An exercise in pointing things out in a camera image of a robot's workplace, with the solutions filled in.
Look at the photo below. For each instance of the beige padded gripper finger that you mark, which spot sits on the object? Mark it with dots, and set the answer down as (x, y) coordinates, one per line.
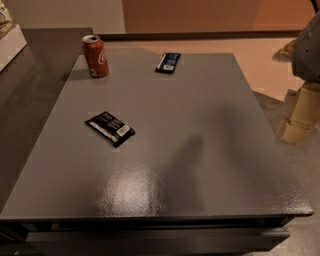
(304, 114)

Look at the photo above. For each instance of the black rxbar chocolate wrapper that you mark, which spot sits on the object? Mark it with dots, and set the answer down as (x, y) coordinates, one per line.
(111, 127)

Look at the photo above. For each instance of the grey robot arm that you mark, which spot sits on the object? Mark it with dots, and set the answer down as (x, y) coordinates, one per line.
(306, 54)

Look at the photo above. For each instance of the red cola can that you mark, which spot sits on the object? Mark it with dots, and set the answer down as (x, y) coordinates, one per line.
(94, 52)

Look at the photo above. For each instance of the white box at left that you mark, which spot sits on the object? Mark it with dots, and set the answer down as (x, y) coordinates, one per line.
(11, 45)

